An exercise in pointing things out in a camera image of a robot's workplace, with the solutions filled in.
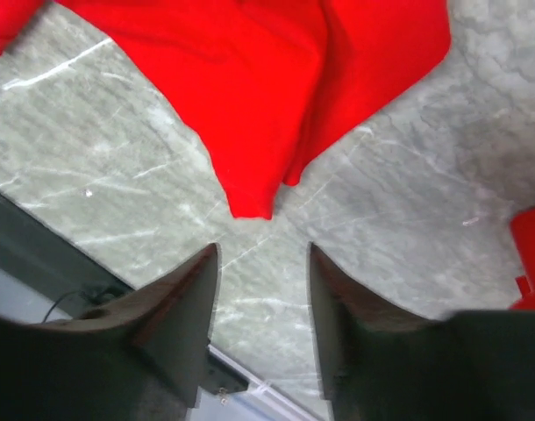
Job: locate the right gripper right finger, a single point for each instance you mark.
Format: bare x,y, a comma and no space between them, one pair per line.
379,361

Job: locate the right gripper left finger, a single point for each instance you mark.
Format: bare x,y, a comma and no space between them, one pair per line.
143,356

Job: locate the red t shirt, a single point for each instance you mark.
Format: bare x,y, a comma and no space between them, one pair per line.
270,85

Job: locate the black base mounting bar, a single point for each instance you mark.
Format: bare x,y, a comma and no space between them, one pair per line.
43,277

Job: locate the red plastic bin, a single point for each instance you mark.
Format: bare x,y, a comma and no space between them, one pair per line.
522,228

